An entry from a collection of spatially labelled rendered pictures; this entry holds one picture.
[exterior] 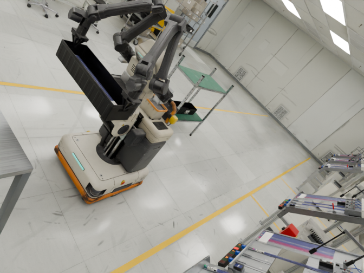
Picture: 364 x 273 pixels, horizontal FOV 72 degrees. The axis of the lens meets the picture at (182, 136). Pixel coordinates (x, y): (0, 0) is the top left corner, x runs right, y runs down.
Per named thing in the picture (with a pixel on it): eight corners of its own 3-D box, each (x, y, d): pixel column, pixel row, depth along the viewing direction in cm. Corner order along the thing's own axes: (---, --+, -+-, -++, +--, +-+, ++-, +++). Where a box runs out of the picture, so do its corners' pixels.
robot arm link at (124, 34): (174, 18, 152) (170, 6, 156) (161, 3, 141) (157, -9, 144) (120, 53, 171) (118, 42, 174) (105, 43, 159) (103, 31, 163)
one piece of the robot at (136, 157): (111, 137, 266) (152, 75, 229) (140, 176, 249) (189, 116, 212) (84, 140, 238) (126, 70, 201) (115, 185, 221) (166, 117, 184)
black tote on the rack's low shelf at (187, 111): (171, 113, 356) (175, 108, 351) (164, 105, 363) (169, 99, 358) (193, 115, 403) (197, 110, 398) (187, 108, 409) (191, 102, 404)
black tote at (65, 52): (127, 119, 147) (136, 105, 142) (104, 121, 133) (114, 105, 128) (80, 59, 165) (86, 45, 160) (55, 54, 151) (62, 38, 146)
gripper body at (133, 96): (131, 104, 129) (138, 93, 126) (121, 91, 132) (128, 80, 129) (140, 105, 135) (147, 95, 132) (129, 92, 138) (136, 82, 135)
